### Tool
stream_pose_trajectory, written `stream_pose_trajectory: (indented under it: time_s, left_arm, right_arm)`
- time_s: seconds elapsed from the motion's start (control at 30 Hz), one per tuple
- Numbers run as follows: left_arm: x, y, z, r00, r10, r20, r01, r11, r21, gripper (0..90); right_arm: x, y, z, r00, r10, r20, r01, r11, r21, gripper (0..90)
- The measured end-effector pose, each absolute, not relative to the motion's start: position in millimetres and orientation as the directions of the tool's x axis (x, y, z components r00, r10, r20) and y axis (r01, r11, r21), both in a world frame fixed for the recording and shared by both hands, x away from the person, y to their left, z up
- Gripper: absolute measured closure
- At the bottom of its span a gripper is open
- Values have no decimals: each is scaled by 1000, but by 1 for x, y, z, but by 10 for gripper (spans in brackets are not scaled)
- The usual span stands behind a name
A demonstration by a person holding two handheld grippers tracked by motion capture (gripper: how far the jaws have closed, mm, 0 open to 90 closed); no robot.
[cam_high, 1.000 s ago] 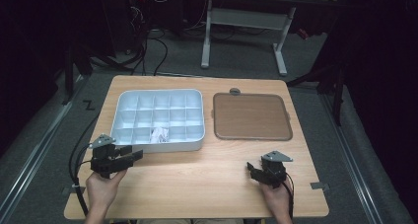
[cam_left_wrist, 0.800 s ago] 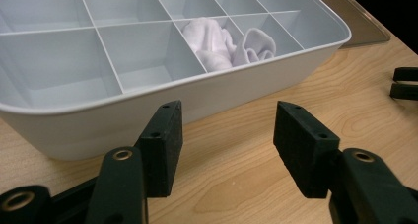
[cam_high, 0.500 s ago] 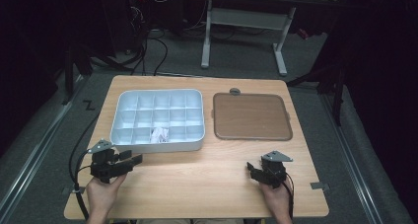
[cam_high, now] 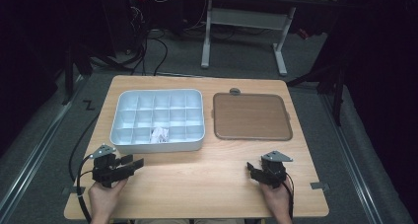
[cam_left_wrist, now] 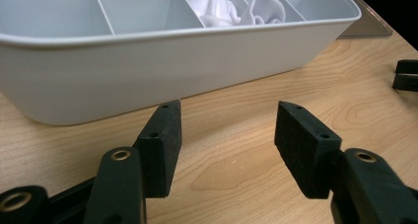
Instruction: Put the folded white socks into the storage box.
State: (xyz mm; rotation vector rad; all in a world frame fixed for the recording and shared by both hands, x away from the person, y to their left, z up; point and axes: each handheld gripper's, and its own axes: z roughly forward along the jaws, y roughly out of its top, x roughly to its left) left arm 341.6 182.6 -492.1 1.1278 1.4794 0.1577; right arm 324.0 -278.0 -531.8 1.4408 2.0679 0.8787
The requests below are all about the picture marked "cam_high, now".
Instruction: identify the white-framed wooden desk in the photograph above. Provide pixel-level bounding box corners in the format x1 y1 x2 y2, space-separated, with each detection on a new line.
198 0 339 77

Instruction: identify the person's right hand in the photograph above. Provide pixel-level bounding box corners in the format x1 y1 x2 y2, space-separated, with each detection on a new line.
260 179 294 216

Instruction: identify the black floor cable bundle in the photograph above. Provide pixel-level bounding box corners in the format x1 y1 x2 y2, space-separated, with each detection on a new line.
92 6 170 77

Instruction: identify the white sock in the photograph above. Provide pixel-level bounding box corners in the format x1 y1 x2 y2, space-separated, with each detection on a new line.
150 126 171 144

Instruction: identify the person's left hand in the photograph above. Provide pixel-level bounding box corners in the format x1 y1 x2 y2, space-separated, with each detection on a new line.
88 179 128 219

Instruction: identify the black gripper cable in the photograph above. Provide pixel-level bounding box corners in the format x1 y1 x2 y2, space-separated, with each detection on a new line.
68 113 102 224
283 172 296 220

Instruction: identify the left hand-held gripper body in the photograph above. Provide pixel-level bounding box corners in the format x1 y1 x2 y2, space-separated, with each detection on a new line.
89 144 134 188

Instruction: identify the dark equipment cabinet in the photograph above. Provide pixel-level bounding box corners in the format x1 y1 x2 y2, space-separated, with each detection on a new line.
100 0 149 55

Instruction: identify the white divided storage box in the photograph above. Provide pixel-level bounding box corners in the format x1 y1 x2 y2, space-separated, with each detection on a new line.
109 88 206 155

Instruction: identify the brown tray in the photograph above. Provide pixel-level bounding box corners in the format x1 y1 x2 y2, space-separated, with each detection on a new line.
211 92 294 142

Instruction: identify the black metal stand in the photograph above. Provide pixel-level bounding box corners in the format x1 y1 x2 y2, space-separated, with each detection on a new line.
61 42 97 107
286 62 347 126

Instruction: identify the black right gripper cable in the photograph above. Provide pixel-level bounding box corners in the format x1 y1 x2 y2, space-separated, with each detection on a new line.
283 172 296 220

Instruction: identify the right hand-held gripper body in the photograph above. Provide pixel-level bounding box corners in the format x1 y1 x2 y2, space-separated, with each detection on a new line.
260 150 294 189

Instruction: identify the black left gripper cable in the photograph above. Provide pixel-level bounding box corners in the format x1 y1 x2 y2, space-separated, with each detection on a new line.
68 113 102 224

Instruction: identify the metal floor rail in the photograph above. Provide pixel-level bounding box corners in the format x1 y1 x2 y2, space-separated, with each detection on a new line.
318 93 384 224
0 75 86 218

